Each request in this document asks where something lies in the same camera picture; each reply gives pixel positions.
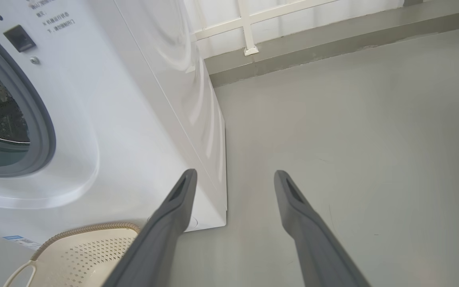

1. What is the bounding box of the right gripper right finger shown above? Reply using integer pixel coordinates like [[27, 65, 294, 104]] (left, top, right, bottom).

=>
[[273, 170, 371, 287]]

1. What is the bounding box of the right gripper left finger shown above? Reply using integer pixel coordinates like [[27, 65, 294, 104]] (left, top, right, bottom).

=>
[[102, 169, 198, 287]]

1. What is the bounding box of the grey rubber door gasket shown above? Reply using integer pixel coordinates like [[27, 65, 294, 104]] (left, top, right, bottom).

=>
[[0, 20, 57, 178]]

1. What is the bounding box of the cream perforated laundry basket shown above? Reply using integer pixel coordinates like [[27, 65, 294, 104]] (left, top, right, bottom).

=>
[[2, 222, 142, 287]]

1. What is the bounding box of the black door latch socket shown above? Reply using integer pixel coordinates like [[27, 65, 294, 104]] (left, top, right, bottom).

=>
[[3, 25, 37, 53]]

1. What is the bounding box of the white front-load washing machine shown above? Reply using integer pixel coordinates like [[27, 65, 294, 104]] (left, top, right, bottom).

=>
[[0, 0, 228, 248]]

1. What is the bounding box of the stainless steel washer drum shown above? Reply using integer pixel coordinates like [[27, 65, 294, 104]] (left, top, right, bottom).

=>
[[0, 54, 31, 168]]

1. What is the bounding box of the blue energy label sticker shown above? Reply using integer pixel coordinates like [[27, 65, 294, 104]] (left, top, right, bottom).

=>
[[2, 235, 41, 251]]

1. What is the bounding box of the printed instruction text label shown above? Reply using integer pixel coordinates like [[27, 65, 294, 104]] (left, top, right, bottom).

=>
[[26, 0, 77, 39]]

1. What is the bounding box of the white metal railing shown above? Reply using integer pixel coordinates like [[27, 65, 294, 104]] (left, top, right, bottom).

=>
[[192, 0, 405, 57]]

